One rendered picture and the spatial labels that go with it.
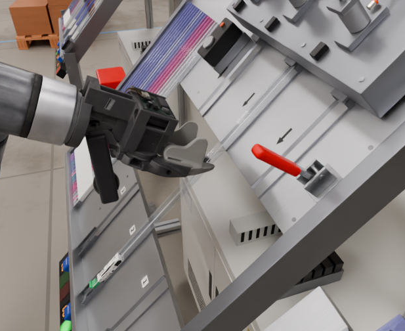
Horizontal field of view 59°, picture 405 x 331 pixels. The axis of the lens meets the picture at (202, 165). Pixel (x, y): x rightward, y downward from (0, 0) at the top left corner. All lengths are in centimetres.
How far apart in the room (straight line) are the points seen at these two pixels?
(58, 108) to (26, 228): 157
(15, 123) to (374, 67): 36
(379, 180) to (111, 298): 44
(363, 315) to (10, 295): 134
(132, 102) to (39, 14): 389
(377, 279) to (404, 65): 60
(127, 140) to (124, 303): 27
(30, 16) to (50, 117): 393
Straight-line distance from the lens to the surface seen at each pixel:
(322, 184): 40
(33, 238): 190
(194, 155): 49
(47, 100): 42
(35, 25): 435
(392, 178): 40
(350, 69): 39
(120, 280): 62
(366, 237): 98
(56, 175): 224
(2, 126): 43
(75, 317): 67
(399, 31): 40
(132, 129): 44
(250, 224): 87
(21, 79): 43
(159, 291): 54
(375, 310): 86
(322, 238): 41
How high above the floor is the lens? 129
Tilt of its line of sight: 37 degrees down
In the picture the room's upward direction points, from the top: straight up
